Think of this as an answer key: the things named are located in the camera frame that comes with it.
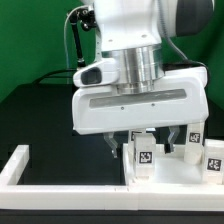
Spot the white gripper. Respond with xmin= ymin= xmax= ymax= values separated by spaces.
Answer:
xmin=72 ymin=59 xmax=209 ymax=158

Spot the white square table top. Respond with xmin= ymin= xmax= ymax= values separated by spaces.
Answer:
xmin=123 ymin=144 xmax=212 ymax=185

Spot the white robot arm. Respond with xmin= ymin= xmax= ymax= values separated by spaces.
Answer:
xmin=72 ymin=0 xmax=214 ymax=153

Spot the black cable bundle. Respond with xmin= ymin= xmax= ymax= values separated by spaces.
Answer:
xmin=31 ymin=69 xmax=78 ymax=85

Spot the black camera on stand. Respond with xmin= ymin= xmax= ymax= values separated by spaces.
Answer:
xmin=69 ymin=5 xmax=96 ymax=67

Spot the white U-shaped fence frame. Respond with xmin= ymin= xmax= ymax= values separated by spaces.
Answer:
xmin=0 ymin=145 xmax=224 ymax=212

